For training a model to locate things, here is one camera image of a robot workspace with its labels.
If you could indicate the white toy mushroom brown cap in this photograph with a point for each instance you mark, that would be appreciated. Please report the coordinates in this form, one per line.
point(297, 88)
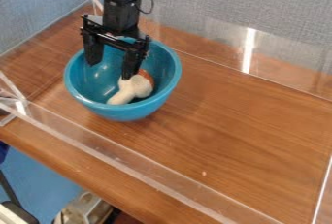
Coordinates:
point(137, 87)

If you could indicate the clear acrylic left bracket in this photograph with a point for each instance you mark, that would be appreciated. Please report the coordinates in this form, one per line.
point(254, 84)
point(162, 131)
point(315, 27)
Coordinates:
point(12, 101)

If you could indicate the clear acrylic back barrier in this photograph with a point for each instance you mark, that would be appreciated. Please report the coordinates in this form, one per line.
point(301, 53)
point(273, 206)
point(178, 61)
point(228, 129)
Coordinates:
point(287, 61)

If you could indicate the blue plastic bowl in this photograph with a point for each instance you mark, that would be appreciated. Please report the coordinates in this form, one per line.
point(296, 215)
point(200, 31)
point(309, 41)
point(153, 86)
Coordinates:
point(91, 84)

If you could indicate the clear acrylic front barrier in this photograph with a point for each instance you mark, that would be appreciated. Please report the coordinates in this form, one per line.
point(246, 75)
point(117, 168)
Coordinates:
point(153, 192)

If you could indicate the white power strip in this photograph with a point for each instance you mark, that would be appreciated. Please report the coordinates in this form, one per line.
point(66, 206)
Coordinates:
point(86, 209)

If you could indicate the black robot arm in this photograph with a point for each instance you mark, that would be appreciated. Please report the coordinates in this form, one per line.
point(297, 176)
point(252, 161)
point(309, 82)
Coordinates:
point(117, 29)

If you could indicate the clear acrylic barrier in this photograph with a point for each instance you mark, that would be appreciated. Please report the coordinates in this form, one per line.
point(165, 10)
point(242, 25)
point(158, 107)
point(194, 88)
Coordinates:
point(153, 192)
point(287, 61)

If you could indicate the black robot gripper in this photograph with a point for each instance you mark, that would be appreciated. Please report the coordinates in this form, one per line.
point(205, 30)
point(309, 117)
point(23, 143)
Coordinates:
point(115, 29)

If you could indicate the clear acrylic corner bracket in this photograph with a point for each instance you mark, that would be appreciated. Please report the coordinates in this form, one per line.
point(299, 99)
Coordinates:
point(98, 7)

